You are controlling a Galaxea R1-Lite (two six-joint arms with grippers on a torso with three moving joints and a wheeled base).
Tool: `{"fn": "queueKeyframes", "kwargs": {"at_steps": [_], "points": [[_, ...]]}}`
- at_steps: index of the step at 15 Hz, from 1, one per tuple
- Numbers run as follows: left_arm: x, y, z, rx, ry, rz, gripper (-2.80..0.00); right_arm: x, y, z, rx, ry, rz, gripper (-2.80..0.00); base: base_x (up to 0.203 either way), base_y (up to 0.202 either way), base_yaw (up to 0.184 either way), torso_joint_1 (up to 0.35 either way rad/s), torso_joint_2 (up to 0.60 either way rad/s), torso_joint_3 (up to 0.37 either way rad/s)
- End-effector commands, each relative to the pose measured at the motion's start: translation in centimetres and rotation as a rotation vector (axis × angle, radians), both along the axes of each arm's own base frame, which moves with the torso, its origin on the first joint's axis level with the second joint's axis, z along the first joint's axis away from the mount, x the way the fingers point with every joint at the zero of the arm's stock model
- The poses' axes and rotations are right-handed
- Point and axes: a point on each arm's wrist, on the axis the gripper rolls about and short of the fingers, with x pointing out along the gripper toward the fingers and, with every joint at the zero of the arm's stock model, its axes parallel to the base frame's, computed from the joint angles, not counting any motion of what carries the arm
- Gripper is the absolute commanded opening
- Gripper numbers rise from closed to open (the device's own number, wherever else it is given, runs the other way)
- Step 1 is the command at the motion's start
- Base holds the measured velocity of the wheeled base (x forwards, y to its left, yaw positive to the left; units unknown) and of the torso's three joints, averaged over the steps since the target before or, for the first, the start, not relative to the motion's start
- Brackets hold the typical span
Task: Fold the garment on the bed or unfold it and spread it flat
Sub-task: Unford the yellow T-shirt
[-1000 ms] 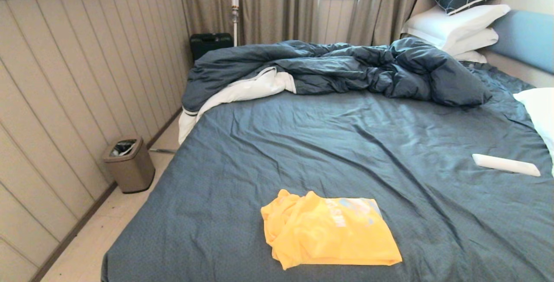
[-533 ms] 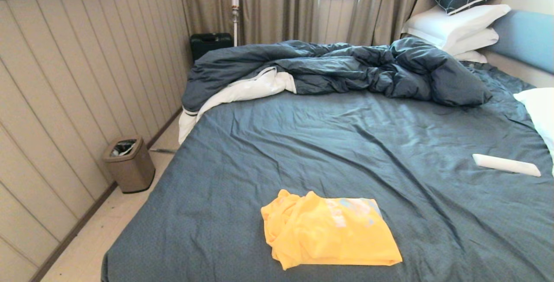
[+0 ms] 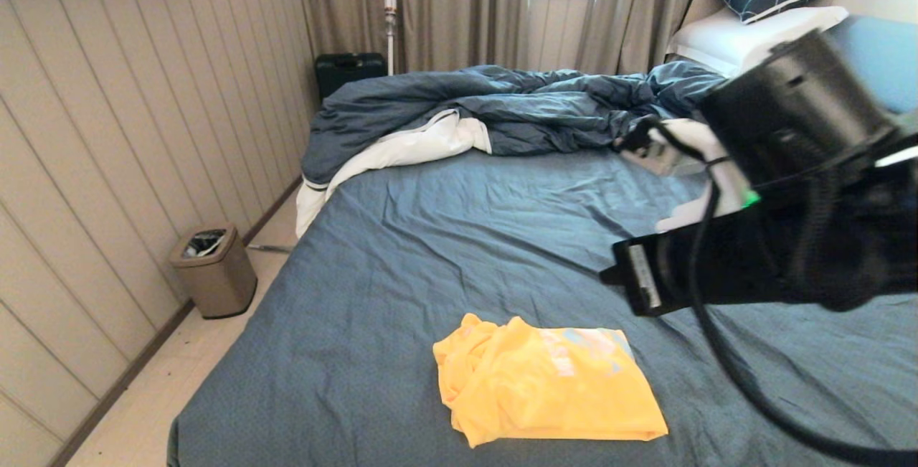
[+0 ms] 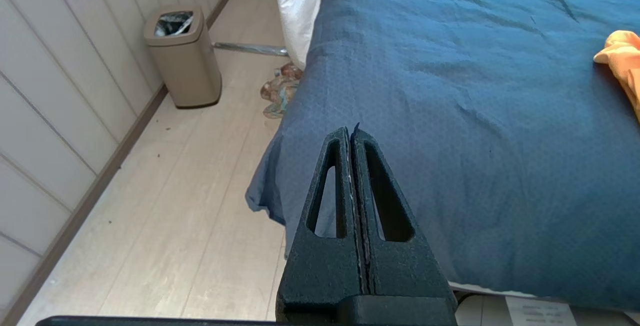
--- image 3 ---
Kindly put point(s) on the beige bed headboard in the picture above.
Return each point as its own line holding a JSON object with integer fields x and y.
{"x": 875, "y": 1}

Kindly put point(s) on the large white pillow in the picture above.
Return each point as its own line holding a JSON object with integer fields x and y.
{"x": 731, "y": 40}

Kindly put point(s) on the dark trash bag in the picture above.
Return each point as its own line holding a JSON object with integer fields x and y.
{"x": 204, "y": 245}

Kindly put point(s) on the dark blue bed sheet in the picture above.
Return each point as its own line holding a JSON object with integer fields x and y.
{"x": 466, "y": 237}

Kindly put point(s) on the crumpled dark blue duvet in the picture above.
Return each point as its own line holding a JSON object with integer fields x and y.
{"x": 538, "y": 108}

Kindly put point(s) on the wide beige curtain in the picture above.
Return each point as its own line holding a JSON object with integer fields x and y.
{"x": 459, "y": 8}

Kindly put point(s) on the blue headboard pad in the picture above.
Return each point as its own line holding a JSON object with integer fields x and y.
{"x": 882, "y": 58}

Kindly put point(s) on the white duvet lining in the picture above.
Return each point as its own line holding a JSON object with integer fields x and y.
{"x": 416, "y": 147}

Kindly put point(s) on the beige trash bin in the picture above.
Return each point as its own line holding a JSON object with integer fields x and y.
{"x": 215, "y": 282}

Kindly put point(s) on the grey metal rod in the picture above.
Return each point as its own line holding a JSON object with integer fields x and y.
{"x": 271, "y": 249}

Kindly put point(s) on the yellow t-shirt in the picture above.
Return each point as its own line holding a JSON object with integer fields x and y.
{"x": 545, "y": 388}

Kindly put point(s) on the narrow beige curtain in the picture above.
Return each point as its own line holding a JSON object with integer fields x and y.
{"x": 631, "y": 8}

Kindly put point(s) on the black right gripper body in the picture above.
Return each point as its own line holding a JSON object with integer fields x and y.
{"x": 803, "y": 223}

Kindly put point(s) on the white stick vacuum cleaner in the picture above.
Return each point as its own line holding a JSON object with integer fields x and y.
{"x": 389, "y": 2}

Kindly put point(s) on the black suitcase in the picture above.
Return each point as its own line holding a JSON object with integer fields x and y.
{"x": 344, "y": 74}

